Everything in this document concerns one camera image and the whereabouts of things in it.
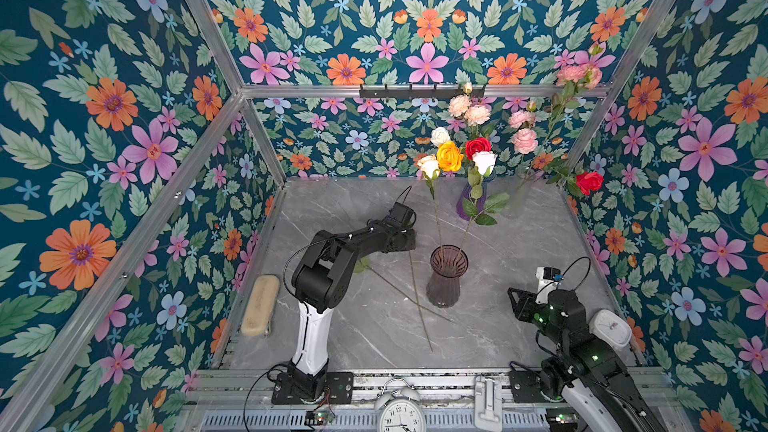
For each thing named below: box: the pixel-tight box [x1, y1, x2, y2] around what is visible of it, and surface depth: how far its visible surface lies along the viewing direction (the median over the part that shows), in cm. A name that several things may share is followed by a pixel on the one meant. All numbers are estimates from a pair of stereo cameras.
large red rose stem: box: [465, 137, 493, 160], surface depth 70 cm
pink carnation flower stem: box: [509, 100, 539, 154], surface depth 89 cm
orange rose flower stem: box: [436, 141, 464, 173], surface depth 70 cm
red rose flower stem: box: [546, 167, 604, 198], surface depth 71 cm
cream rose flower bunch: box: [448, 81, 491, 139], surface depth 88 cm
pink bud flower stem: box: [542, 42, 605, 162], surface depth 86 cm
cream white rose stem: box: [418, 155, 442, 250], surface depth 68 cm
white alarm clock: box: [374, 377, 427, 432], surface depth 69 cm
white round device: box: [588, 309, 633, 348], surface depth 82 cm
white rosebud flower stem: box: [430, 126, 451, 147], surface depth 75 cm
